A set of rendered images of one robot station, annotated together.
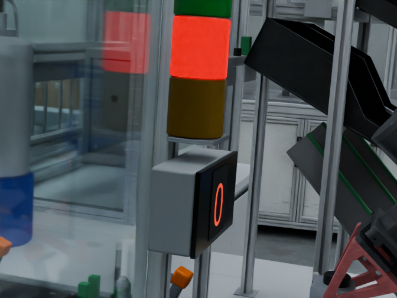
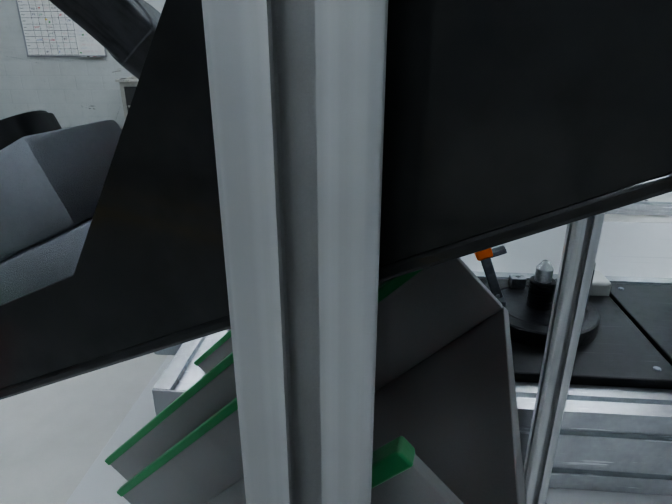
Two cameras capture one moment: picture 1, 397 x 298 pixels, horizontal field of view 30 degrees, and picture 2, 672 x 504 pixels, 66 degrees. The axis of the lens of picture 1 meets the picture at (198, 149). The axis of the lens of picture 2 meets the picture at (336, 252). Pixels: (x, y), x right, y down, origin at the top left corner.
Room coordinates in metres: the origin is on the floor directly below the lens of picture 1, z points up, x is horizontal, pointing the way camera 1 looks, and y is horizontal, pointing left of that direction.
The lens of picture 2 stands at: (1.36, -0.28, 1.30)
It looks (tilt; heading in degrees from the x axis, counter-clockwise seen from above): 22 degrees down; 169
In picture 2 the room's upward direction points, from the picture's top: straight up
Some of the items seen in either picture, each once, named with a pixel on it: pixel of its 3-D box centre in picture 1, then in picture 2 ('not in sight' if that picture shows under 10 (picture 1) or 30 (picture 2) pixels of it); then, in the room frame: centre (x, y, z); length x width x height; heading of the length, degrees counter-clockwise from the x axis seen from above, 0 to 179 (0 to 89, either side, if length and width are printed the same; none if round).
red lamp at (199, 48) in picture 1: (199, 47); not in sight; (0.63, 0.00, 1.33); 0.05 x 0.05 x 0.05
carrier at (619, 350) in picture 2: not in sight; (541, 289); (0.85, 0.08, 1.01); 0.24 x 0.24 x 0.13; 74
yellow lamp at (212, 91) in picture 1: (195, 106); not in sight; (0.63, 0.00, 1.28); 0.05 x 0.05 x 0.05
